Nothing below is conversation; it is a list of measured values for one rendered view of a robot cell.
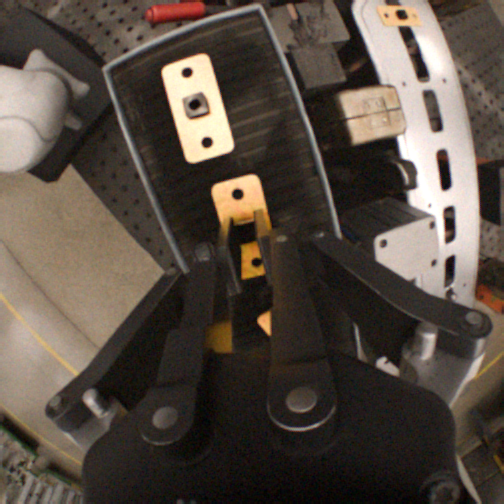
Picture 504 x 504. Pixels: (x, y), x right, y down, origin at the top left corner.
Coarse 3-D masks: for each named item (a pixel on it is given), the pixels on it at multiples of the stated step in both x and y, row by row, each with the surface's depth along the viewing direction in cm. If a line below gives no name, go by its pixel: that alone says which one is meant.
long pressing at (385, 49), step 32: (416, 0) 23; (384, 32) 26; (416, 32) 26; (384, 64) 29; (448, 64) 27; (416, 96) 30; (448, 96) 29; (416, 128) 32; (448, 128) 32; (416, 160) 34; (448, 160) 34; (416, 192) 36; (448, 192) 36; (448, 256) 40; (448, 288) 43
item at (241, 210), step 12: (240, 180) 20; (252, 180) 20; (216, 192) 20; (228, 192) 20; (252, 192) 20; (216, 204) 20; (228, 204) 20; (240, 204) 20; (252, 204) 20; (264, 204) 20; (228, 216) 21; (240, 216) 21; (252, 216) 21; (240, 228) 20; (252, 228) 20; (240, 240) 21; (252, 240) 21; (252, 252) 22; (252, 276) 23
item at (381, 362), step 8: (360, 336) 50; (360, 344) 52; (368, 344) 46; (368, 352) 46; (376, 352) 43; (368, 360) 48; (376, 360) 42; (384, 360) 41; (384, 368) 42; (392, 368) 42
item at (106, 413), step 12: (84, 396) 6; (96, 396) 6; (108, 396) 7; (96, 408) 6; (108, 408) 6; (120, 408) 6; (84, 420) 6; (96, 420) 6; (108, 420) 6; (72, 432) 5; (84, 432) 5; (96, 432) 5; (84, 444) 5
